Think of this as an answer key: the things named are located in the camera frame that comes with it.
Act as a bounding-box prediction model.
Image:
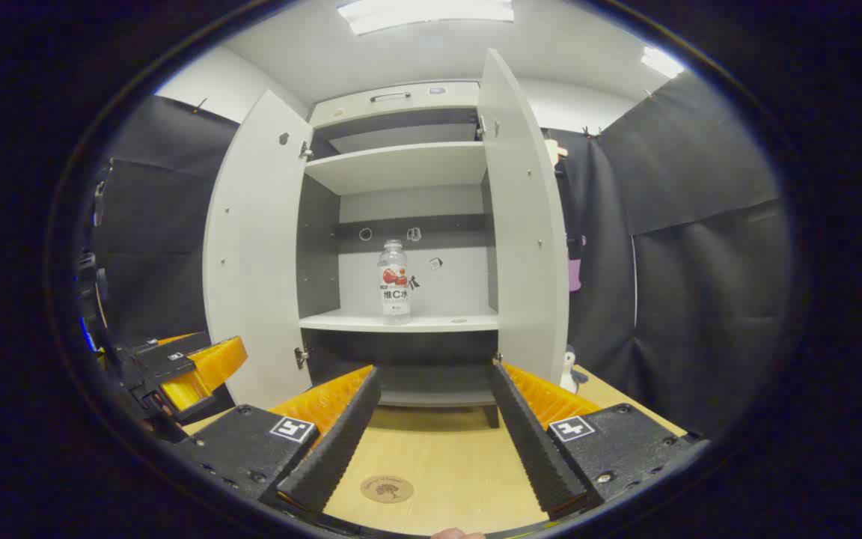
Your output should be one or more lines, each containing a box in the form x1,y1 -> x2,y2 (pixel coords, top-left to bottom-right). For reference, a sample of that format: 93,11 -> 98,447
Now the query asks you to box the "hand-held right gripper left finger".
173,365 -> 383,517

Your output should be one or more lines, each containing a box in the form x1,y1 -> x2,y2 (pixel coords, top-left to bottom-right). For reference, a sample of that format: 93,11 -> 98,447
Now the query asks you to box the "white cabinet door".
203,90 -> 316,411
476,49 -> 570,386

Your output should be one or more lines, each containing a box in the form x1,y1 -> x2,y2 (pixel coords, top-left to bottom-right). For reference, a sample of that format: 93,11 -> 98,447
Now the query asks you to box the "clear bottle with red label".
378,240 -> 411,324

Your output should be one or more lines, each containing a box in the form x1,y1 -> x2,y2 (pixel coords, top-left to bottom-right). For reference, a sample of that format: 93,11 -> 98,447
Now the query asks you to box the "rectangular ceiling light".
336,0 -> 516,36
641,46 -> 686,79

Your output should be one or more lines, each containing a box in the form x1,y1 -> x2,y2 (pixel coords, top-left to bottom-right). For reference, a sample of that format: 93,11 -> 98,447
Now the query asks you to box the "small penguin toy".
560,346 -> 589,394

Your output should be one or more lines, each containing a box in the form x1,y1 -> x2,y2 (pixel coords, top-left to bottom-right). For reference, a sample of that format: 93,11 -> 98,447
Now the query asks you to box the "black backdrop cloth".
91,71 -> 795,442

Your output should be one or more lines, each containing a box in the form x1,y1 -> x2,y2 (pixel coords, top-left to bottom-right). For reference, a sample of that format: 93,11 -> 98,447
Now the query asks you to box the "white and grey cabinet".
296,81 -> 503,429

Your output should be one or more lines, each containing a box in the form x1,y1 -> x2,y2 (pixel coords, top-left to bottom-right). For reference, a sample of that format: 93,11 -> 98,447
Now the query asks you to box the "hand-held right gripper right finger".
489,361 -> 705,521

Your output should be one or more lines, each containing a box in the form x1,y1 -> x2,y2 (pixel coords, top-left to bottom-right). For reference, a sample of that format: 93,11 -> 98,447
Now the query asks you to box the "round brown coaster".
360,475 -> 415,504

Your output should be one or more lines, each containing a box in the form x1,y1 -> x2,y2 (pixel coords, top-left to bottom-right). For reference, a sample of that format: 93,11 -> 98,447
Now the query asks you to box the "white cabinet drawer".
310,81 -> 480,127

